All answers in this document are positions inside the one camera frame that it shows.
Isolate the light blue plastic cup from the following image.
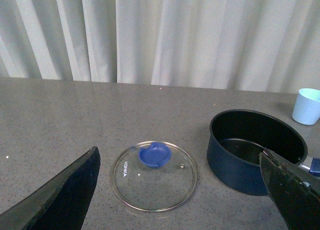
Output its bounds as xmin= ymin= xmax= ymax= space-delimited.
xmin=292 ymin=88 xmax=320 ymax=125

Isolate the white pleated curtain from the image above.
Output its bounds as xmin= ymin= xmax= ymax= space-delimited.
xmin=0 ymin=0 xmax=320 ymax=93

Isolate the dark blue saucepan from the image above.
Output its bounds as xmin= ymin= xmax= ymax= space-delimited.
xmin=206 ymin=109 xmax=320 ymax=196

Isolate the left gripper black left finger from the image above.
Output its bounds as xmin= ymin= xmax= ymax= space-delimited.
xmin=0 ymin=146 xmax=101 ymax=230

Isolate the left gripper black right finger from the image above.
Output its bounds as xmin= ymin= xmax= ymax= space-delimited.
xmin=259 ymin=149 xmax=320 ymax=230

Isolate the glass lid with blue knob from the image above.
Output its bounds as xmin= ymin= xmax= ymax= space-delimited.
xmin=111 ymin=141 xmax=198 ymax=212

